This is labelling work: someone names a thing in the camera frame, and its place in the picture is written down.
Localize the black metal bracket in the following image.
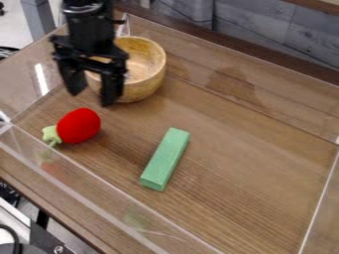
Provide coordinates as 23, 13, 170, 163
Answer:
29, 222, 76, 254

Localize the green rectangular block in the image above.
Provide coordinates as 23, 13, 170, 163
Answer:
140, 128, 191, 191

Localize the wooden bowl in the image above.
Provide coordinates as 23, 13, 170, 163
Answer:
84, 35, 168, 103

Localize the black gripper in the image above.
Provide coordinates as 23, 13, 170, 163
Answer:
51, 14, 128, 107

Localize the black cable bottom left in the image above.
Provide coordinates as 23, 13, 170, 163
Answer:
0, 223, 23, 254

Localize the clear acrylic tray enclosure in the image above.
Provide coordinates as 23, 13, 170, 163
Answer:
0, 17, 339, 254

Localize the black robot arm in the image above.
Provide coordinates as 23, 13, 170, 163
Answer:
49, 0, 128, 107

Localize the red plush strawberry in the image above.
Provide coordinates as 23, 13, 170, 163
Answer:
43, 107, 100, 147

